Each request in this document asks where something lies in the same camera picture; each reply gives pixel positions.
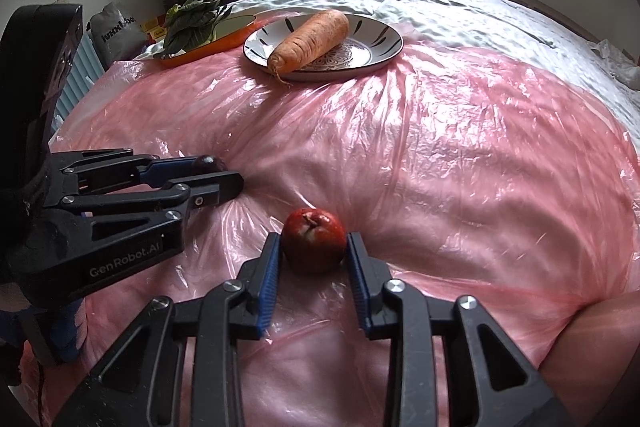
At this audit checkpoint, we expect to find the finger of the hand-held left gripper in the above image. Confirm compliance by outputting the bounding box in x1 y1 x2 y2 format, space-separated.
50 148 201 195
30 171 246 305

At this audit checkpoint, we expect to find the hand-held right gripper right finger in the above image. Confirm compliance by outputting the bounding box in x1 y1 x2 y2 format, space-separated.
346 232 573 427

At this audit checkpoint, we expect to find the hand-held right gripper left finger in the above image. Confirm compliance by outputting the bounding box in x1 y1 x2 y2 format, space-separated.
52 232 282 427

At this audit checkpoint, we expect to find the dark plum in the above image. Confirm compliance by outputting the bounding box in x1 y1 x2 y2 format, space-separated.
192 154 227 175

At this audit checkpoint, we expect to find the red apple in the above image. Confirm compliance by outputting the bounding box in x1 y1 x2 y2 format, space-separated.
281 207 347 275

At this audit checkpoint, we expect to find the light blue suitcase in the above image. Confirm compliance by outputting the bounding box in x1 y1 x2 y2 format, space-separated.
52 32 106 128

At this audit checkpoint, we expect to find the grey printed bag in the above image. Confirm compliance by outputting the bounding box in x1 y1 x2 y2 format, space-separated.
89 2 148 62

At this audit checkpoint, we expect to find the red yellow carton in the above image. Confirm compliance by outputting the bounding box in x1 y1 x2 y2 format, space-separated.
140 14 168 45

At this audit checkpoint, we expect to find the leafy green vegetable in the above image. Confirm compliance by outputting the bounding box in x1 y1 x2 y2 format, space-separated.
162 0 233 55

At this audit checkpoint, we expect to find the orange tray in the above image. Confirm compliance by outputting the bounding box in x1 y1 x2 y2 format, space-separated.
159 14 268 68

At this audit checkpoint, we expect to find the pink plastic sheet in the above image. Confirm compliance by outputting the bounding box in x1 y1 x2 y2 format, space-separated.
50 14 640 427

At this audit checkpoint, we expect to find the carrot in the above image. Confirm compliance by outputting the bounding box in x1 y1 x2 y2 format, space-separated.
266 9 350 84

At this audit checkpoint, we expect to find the blue white cloth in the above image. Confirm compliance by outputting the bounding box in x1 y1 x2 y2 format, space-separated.
47 299 88 360

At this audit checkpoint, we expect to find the white patterned plate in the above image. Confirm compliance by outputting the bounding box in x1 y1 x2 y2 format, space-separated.
243 13 404 82

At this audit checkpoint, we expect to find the clear plastic bag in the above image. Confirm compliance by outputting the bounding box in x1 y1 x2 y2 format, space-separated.
595 39 640 90

